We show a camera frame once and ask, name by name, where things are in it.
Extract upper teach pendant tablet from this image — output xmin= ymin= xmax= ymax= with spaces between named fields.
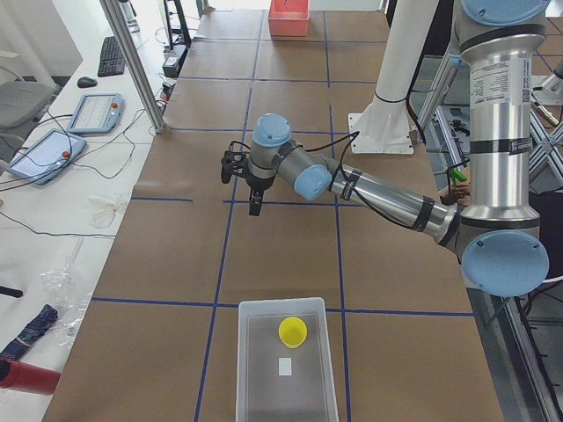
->
xmin=67 ymin=93 xmax=124 ymax=135

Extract green handled tool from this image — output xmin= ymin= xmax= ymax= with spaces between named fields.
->
xmin=446 ymin=167 xmax=468 ymax=189

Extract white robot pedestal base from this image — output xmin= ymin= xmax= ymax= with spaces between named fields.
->
xmin=348 ymin=0 xmax=439 ymax=155

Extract black keyboard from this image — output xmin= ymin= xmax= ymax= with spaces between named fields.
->
xmin=98 ymin=36 xmax=126 ymax=77

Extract yellow plastic cup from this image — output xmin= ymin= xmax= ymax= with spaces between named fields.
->
xmin=278 ymin=316 xmax=308 ymax=349

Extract white crumpled tissue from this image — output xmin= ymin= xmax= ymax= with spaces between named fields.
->
xmin=87 ymin=194 xmax=129 ymax=229

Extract folded dark blue umbrella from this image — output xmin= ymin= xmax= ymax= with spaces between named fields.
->
xmin=1 ymin=304 xmax=58 ymax=360

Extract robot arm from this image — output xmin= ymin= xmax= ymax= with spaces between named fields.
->
xmin=241 ymin=1 xmax=549 ymax=297

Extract pink plastic bin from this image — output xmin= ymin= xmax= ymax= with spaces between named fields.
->
xmin=267 ymin=0 xmax=310 ymax=37

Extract teach pendant tablet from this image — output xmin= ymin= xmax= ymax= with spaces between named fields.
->
xmin=67 ymin=93 xmax=124 ymax=135
xmin=7 ymin=129 xmax=87 ymax=185

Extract clear crumpled plastic bag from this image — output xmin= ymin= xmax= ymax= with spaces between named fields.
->
xmin=40 ymin=263 xmax=92 ymax=350

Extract translucent white storage box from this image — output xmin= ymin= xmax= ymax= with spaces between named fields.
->
xmin=235 ymin=297 xmax=339 ymax=421

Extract black box with label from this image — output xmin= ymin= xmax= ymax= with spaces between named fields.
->
xmin=162 ymin=45 xmax=187 ymax=78

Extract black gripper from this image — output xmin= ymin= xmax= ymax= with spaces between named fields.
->
xmin=245 ymin=172 xmax=274 ymax=215

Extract aluminium frame post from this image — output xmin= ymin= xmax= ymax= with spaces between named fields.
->
xmin=99 ymin=0 xmax=165 ymax=134

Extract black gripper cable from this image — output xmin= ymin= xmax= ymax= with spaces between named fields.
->
xmin=228 ymin=130 xmax=423 ymax=229

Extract lower teach pendant tablet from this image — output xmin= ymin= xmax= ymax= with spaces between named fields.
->
xmin=7 ymin=129 xmax=87 ymax=185

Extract black computer mouse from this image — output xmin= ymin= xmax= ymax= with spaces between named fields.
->
xmin=77 ymin=76 xmax=98 ymax=89

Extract red bottle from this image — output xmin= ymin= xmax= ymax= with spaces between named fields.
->
xmin=1 ymin=358 xmax=61 ymax=395

